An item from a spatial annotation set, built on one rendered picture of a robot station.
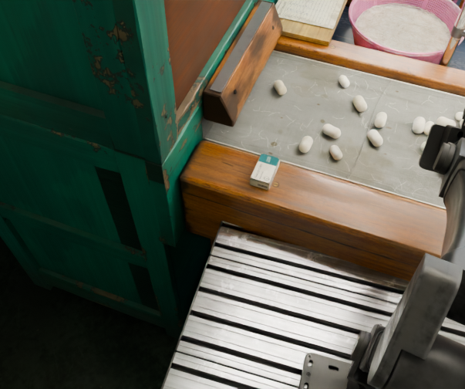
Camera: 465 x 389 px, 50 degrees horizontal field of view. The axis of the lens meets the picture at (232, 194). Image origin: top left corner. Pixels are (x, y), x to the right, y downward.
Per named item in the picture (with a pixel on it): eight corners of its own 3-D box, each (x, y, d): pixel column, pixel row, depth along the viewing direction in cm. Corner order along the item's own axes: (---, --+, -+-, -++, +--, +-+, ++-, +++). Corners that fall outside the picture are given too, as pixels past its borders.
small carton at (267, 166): (268, 191, 86) (269, 184, 84) (249, 184, 86) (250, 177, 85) (279, 165, 89) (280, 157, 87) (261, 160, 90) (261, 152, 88)
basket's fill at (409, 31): (438, 89, 113) (446, 69, 108) (341, 65, 117) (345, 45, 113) (449, 31, 125) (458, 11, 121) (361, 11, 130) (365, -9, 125)
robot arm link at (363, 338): (363, 325, 67) (350, 363, 64) (428, 353, 65) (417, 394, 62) (354, 341, 73) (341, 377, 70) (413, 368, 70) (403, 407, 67)
